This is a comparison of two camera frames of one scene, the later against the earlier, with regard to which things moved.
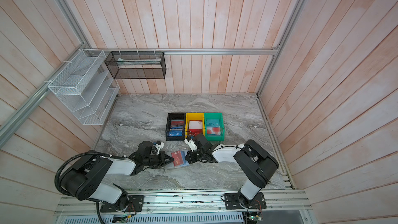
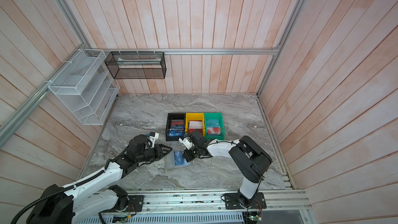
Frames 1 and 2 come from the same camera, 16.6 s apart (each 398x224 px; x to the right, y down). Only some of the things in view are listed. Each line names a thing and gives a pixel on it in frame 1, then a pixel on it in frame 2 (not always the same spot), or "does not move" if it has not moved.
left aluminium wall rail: [6, 127] does not move
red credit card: [177, 157] → [192, 130]
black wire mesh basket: [137, 65] does not move
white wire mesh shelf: [86, 87] does not move
